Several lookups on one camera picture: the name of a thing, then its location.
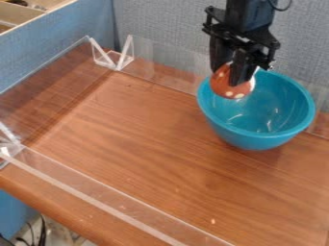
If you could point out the clear acrylic back barrier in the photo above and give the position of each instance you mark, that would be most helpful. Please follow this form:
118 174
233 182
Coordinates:
174 72

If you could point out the clear acrylic barrier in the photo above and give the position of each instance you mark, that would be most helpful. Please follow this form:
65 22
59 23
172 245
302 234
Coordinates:
126 208
35 104
174 72

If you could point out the wooden shelf unit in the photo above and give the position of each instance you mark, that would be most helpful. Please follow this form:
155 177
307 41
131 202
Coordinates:
17 12

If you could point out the red white-stemmed toy mushroom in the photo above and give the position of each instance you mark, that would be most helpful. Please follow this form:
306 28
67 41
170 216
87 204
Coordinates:
222 89

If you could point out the clear acrylic left barrier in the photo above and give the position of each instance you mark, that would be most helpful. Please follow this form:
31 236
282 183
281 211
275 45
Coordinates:
35 104

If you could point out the blue plastic bowl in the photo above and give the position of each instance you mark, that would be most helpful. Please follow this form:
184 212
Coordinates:
265 119

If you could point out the clear acrylic front barrier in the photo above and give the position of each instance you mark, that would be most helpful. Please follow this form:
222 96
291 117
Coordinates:
126 208

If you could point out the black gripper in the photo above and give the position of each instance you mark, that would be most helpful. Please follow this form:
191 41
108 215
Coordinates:
239 37

